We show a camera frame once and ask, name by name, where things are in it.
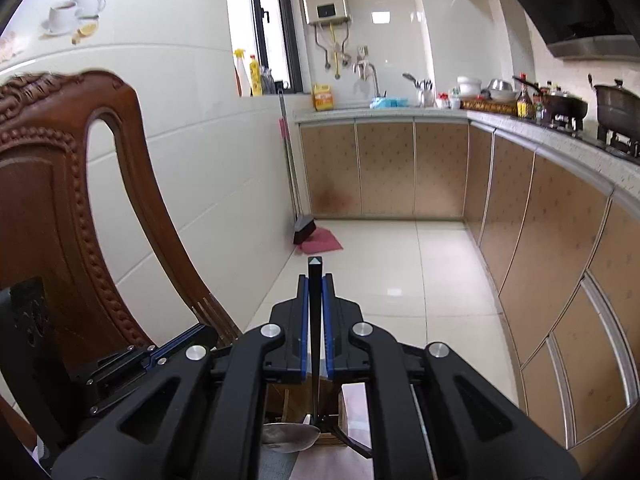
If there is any large steel ladle spoon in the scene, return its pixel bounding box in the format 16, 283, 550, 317
260, 422, 320, 454

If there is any black chopstick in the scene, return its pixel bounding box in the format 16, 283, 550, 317
308, 256, 323, 426

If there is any kitchen counter with cabinets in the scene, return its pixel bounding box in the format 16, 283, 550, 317
299, 113, 639, 472

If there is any steel kitchen faucet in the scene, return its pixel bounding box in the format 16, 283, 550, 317
352, 58, 381, 98

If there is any bamboo utensil holder box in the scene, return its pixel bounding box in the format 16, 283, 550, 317
262, 378, 372, 460

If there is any grey lilac striped cloth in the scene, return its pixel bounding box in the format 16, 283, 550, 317
257, 383, 374, 480

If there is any broom with pink dustpan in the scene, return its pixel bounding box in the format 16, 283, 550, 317
277, 89, 342, 255

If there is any carved dark wooden chair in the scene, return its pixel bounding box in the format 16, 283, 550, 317
1, 70, 241, 374

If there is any yellow detergent bottle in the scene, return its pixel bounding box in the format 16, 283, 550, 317
250, 54, 262, 96

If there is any blue cloth at sink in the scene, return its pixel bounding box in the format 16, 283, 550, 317
370, 96, 409, 110

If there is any white utensil cup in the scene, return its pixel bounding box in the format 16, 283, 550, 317
402, 73, 435, 108

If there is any soy sauce bottle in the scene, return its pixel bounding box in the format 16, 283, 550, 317
515, 73, 535, 119

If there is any black wok pan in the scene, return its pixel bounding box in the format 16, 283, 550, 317
526, 80, 588, 129

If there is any steel bowl on counter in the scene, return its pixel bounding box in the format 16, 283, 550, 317
487, 78, 518, 103

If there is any white bowl stack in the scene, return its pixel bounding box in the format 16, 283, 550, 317
457, 76, 482, 99

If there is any dark cooking pot with lid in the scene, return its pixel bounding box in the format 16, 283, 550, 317
588, 75, 640, 142

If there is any black range hood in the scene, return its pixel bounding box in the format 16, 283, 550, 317
518, 0, 639, 62

